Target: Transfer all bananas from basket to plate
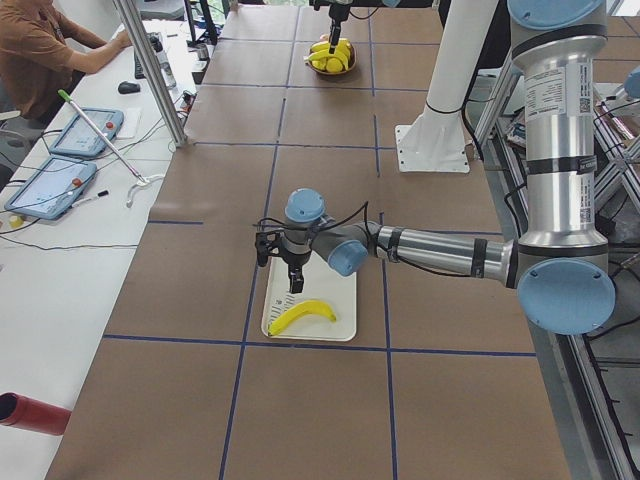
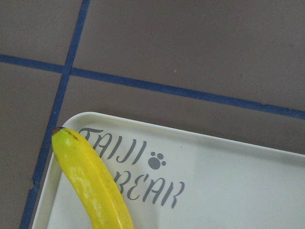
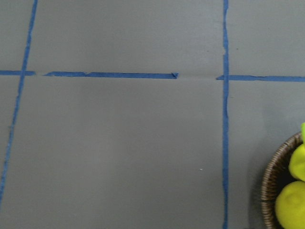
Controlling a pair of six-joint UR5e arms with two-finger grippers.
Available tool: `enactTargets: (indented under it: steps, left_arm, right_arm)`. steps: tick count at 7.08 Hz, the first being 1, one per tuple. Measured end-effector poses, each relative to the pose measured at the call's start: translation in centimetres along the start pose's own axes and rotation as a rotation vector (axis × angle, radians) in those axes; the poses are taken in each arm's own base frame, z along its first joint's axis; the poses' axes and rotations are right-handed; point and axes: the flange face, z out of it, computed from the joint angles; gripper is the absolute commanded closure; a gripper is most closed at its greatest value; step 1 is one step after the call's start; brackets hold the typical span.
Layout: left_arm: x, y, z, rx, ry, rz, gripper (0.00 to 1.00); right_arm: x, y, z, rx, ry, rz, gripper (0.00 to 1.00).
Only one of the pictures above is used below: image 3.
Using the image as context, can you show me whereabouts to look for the brown wicker basket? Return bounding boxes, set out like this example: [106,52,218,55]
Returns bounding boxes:
[260,132,303,229]

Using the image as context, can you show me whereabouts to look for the yellow banana right curved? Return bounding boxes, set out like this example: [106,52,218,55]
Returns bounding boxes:
[289,123,305,181]

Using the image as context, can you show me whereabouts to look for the yellow lemon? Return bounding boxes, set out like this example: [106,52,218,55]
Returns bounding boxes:
[275,181,305,229]

